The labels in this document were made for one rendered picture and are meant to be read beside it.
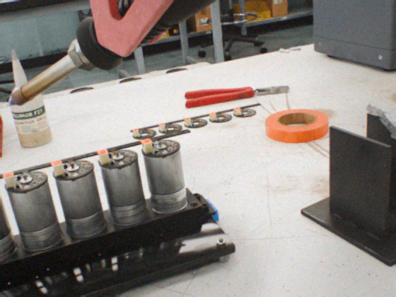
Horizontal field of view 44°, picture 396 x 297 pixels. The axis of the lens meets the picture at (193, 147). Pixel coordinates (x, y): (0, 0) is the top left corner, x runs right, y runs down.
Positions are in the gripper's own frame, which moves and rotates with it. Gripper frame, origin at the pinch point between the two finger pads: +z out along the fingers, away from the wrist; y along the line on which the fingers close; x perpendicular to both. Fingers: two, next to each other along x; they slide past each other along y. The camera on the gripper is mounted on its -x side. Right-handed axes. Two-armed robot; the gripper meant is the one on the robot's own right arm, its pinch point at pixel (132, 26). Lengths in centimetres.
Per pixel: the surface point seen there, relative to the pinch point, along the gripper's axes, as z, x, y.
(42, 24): 188, -243, -322
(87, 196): 12.2, -0.9, -2.1
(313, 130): 11.3, 8.8, -23.1
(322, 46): 13, 4, -53
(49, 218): 13.8, -2.1, -0.5
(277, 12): 122, -75, -446
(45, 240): 15.0, -1.7, 0.1
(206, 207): 12.5, 5.2, -7.4
